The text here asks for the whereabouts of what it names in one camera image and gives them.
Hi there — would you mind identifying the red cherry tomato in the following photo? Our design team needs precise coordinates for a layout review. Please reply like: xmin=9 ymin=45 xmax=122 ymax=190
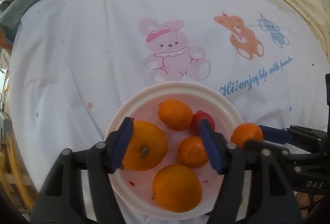
xmin=191 ymin=110 xmax=216 ymax=134

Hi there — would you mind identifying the person's right hand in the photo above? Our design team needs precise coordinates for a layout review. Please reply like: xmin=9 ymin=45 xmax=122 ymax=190
xmin=295 ymin=192 xmax=326 ymax=213

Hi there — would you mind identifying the medium orange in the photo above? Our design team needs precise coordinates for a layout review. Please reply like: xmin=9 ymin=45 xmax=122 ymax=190
xmin=152 ymin=164 xmax=203 ymax=213

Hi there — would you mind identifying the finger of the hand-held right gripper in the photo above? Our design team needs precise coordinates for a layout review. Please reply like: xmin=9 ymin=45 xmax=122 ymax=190
xmin=242 ymin=139 xmax=302 ymax=173
xmin=258 ymin=124 xmax=330 ymax=152

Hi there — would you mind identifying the white plate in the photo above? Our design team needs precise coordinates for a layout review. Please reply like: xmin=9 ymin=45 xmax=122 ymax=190
xmin=104 ymin=81 xmax=245 ymax=220

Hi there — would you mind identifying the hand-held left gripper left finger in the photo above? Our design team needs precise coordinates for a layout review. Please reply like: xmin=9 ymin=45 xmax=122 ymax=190
xmin=29 ymin=117 xmax=134 ymax=224

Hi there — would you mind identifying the small mandarin orange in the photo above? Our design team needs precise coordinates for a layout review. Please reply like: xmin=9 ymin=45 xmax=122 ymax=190
xmin=177 ymin=136 xmax=210 ymax=169
xmin=230 ymin=122 xmax=264 ymax=149
xmin=158 ymin=99 xmax=193 ymax=132

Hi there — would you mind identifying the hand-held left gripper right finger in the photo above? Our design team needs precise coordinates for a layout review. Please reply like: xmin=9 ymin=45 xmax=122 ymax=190
xmin=198 ymin=119 xmax=305 ymax=224

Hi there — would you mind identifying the white animal print blanket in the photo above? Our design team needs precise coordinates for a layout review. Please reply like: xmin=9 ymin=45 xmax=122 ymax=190
xmin=9 ymin=0 xmax=330 ymax=224

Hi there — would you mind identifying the grey stool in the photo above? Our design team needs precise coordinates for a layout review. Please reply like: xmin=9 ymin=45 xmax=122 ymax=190
xmin=0 ymin=110 xmax=12 ymax=134

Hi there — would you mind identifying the large orange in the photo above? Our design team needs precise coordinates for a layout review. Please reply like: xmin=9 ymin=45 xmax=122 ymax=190
xmin=121 ymin=120 xmax=169 ymax=171

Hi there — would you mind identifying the yellow wooden frame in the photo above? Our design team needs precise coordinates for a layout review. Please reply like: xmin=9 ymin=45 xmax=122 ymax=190
xmin=0 ymin=136 xmax=34 ymax=214

